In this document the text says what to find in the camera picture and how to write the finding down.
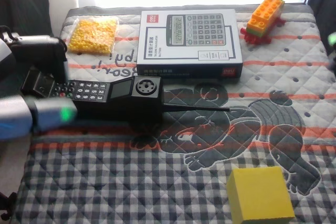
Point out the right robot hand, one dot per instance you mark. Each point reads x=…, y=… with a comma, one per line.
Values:
x=332, y=39

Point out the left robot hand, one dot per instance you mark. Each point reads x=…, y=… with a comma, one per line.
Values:
x=47, y=111

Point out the large black toy phone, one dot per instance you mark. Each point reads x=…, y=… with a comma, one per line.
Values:
x=136, y=98

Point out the calculator box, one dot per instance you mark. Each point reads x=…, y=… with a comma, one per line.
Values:
x=157, y=48

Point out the orange yellow block toy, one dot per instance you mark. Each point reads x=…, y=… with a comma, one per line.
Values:
x=265, y=18

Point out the bag of yellow beads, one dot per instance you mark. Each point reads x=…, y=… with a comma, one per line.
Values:
x=92, y=36

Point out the black stand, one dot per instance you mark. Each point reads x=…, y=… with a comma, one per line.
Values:
x=8, y=205

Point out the grey quilt with bear print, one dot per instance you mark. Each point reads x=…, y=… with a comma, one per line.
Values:
x=131, y=176

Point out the yellow cube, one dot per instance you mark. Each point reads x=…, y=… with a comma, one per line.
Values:
x=260, y=195

